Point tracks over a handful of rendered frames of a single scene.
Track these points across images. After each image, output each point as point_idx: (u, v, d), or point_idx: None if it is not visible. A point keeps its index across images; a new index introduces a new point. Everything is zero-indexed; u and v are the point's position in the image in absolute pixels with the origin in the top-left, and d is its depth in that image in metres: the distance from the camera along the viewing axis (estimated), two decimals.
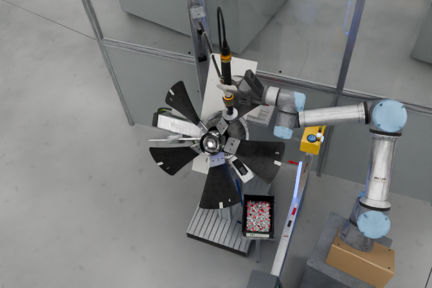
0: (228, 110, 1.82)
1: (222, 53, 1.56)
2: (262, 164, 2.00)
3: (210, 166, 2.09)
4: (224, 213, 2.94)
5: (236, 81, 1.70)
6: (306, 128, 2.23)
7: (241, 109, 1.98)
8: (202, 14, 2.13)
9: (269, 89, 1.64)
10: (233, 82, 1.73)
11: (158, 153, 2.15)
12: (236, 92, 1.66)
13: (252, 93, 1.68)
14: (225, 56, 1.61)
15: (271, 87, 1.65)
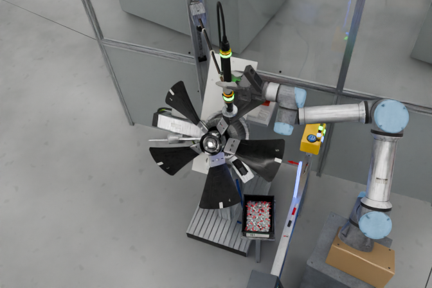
0: (228, 107, 1.80)
1: (222, 49, 1.54)
2: (262, 162, 1.99)
3: (210, 166, 2.09)
4: (224, 213, 2.94)
5: (236, 77, 1.68)
6: (306, 128, 2.23)
7: (241, 109, 1.98)
8: (202, 11, 2.11)
9: (269, 85, 1.62)
10: (233, 77, 1.72)
11: (158, 153, 2.15)
12: (237, 89, 1.64)
13: (252, 89, 1.66)
14: (225, 52, 1.59)
15: (271, 82, 1.63)
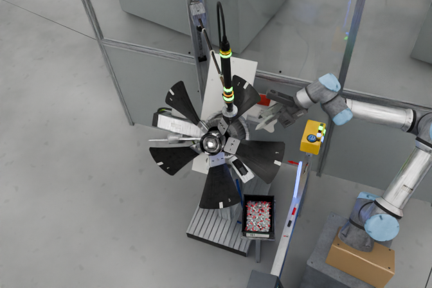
0: (228, 107, 1.80)
1: (222, 49, 1.54)
2: (213, 193, 2.11)
3: (190, 146, 2.10)
4: (224, 213, 2.94)
5: (270, 110, 1.67)
6: (306, 128, 2.23)
7: (253, 163, 2.01)
8: (202, 11, 2.11)
9: (297, 93, 1.57)
10: (270, 115, 1.70)
11: (180, 90, 2.05)
12: (274, 116, 1.59)
13: (288, 109, 1.61)
14: (225, 52, 1.59)
15: (299, 90, 1.59)
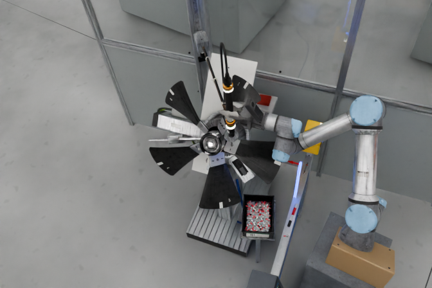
0: (230, 132, 1.95)
1: (224, 83, 1.69)
2: (213, 193, 2.11)
3: (190, 146, 2.10)
4: (224, 213, 2.94)
5: (238, 108, 1.83)
6: (306, 128, 2.23)
7: (253, 163, 2.01)
8: (205, 39, 2.26)
9: (268, 116, 1.77)
10: (234, 108, 1.87)
11: (180, 90, 2.05)
12: (238, 119, 1.79)
13: (252, 119, 1.81)
14: (227, 85, 1.74)
15: (270, 114, 1.79)
